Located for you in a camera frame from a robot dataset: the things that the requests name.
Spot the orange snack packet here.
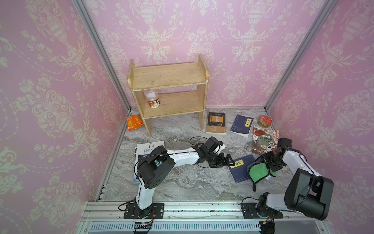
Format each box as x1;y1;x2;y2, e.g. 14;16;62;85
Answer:
126;114;144;132

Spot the red illustrated Chinese book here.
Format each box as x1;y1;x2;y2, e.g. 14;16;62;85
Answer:
252;126;279;155

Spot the wooden two-tier shelf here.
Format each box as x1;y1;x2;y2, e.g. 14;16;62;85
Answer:
127;54;209;136

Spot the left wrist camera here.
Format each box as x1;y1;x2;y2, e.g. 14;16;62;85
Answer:
214;144;226;155

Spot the red round tin can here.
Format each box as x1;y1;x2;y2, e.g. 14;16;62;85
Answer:
258;115;273;128

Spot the white book blue swirl cover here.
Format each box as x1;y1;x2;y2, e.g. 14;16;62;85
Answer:
134;140;165;173

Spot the black and tan book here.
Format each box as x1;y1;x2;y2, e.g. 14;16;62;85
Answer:
206;112;227;135

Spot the dark purple book yellow label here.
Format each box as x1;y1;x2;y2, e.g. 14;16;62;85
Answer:
230;115;254;138

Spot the dark blue book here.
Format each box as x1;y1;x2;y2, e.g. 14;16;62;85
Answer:
229;155;255;183

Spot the green cloth with black trim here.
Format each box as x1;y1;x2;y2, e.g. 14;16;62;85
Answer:
247;161;277;192

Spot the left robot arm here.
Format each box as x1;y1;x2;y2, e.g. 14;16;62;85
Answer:
133;137;235;218

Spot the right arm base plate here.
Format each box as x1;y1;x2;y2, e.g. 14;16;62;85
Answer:
241;203;283;219

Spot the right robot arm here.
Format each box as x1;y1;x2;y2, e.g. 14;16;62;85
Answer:
256;138;334;220

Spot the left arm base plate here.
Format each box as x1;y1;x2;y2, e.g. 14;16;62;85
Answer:
123;203;165;219

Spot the white plastic jar red label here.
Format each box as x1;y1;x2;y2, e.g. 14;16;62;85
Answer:
144;90;160;108

